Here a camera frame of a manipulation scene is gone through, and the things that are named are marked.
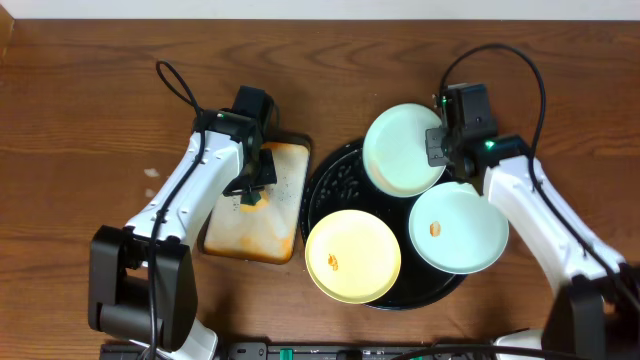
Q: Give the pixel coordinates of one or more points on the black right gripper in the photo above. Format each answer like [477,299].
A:
[435,155]

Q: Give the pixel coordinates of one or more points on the green and yellow sponge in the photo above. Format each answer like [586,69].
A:
[254,201]

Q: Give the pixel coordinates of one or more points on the mint green plate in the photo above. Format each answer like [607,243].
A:
[395,154]
[457,231]

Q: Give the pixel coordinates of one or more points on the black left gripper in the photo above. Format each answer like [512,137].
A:
[252,183]

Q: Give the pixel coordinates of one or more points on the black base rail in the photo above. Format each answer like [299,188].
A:
[262,351]

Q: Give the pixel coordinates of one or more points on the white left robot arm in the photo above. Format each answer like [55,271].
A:
[141,278]

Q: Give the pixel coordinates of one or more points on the round black tray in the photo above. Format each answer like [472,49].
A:
[341,183]

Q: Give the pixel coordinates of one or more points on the rectangular soapy baking tray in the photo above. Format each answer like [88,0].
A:
[264,232]

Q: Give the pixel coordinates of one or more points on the pale yellow plate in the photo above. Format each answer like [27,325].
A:
[353,256]

